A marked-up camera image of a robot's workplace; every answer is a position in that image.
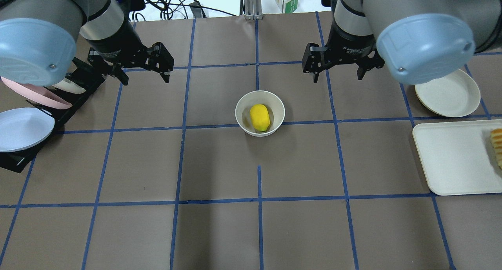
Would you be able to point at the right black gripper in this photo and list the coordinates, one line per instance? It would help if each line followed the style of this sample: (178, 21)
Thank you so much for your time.
(350, 41)

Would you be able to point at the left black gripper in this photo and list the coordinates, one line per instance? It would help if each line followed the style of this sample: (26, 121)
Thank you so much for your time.
(114, 42)

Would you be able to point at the white ceramic bowl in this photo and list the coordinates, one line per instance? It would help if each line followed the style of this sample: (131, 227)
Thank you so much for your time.
(274, 105)

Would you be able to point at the yellow lemon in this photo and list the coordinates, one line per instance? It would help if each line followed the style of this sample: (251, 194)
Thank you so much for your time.
(260, 118)

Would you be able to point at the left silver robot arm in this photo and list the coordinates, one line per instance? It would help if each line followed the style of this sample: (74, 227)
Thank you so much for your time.
(38, 40)

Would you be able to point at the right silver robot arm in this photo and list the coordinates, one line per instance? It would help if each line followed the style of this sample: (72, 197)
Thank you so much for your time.
(417, 40)

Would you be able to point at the black dish rack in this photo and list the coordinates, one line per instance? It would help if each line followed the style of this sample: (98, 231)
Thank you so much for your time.
(85, 76)

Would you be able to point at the beige plate in rack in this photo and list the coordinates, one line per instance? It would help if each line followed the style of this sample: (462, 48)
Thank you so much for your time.
(69, 86)

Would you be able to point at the pink plate in rack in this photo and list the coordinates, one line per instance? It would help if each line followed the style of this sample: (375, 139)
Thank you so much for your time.
(37, 94)

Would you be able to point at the cream round plate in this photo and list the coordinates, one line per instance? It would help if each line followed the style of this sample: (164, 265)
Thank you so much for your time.
(453, 96)

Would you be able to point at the light blue plate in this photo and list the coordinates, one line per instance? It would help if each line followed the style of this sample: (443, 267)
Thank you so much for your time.
(22, 128)

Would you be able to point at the cream rectangular tray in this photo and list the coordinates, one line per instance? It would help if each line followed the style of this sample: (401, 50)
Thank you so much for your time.
(457, 157)

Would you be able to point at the sliced yellow mango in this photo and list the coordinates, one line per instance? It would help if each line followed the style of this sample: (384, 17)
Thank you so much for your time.
(496, 143)

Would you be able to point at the aluminium frame post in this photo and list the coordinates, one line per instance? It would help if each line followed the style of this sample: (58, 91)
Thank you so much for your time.
(251, 9)

